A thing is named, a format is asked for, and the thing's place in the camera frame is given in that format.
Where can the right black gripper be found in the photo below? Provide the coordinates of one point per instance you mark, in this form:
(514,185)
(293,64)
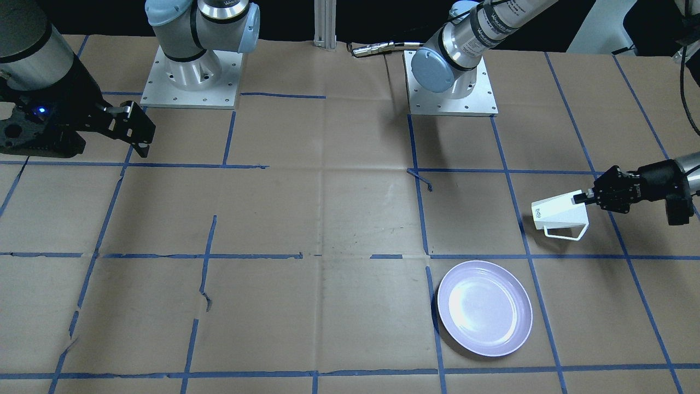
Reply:
(78,94)

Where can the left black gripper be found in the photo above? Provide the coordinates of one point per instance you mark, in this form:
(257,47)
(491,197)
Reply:
(658,177)

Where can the white angular cup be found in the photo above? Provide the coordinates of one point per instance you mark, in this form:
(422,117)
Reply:
(559,212)

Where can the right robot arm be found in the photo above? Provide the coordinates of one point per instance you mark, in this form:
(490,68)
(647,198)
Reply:
(187,29)

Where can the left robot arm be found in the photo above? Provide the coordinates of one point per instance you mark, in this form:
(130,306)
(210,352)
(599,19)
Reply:
(455,51)

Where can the lavender plate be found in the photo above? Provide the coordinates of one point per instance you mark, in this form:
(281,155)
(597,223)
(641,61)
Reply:
(485,308)

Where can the brown paper table cover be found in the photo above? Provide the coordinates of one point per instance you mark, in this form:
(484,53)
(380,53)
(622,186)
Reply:
(296,243)

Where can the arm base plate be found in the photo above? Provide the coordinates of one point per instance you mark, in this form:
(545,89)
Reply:
(210,82)
(468,99)

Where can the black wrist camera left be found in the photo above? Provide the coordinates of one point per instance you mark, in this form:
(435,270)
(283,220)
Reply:
(679,209)

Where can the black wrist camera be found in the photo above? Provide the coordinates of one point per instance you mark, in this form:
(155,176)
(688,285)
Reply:
(36,129)
(679,209)

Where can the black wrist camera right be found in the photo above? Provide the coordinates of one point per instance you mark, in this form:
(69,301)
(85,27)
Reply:
(36,129)

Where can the aluminium frame post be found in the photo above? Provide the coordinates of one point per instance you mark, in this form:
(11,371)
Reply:
(324,21)

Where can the metal cable connector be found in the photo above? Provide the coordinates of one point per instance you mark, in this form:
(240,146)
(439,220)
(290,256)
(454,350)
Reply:
(371,50)

